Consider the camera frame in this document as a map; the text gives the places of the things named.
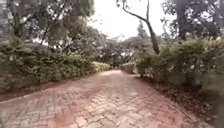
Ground red brick path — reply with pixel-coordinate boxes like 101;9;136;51
0;69;214;128

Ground green hedge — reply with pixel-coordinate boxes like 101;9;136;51
0;38;112;93

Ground green bushes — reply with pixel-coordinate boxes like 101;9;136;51
120;38;224;98

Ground row of trees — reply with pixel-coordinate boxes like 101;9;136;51
113;0;224;64
0;0;121;64

